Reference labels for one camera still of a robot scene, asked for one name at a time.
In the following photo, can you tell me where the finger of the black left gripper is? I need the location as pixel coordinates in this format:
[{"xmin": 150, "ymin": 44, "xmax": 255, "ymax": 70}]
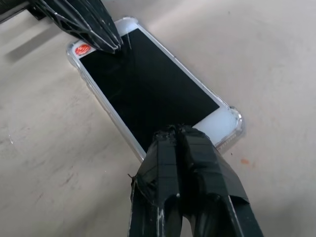
[
  {"xmin": 66, "ymin": 0, "xmax": 123, "ymax": 47},
  {"xmin": 26, "ymin": 0, "xmax": 120, "ymax": 54}
]

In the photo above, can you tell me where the white smartphone with black screen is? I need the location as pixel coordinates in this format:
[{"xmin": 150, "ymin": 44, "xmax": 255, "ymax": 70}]
[{"xmin": 73, "ymin": 27, "xmax": 236, "ymax": 159}]

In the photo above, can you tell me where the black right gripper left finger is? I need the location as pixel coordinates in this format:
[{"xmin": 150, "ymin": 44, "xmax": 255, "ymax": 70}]
[{"xmin": 127, "ymin": 125, "xmax": 184, "ymax": 237}]

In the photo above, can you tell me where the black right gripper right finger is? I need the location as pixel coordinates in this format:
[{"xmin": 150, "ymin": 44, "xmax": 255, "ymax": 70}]
[{"xmin": 177, "ymin": 124, "xmax": 265, "ymax": 237}]

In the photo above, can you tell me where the clear plastic phone case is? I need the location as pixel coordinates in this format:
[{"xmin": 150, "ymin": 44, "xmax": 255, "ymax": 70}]
[{"xmin": 66, "ymin": 16, "xmax": 244, "ymax": 164}]

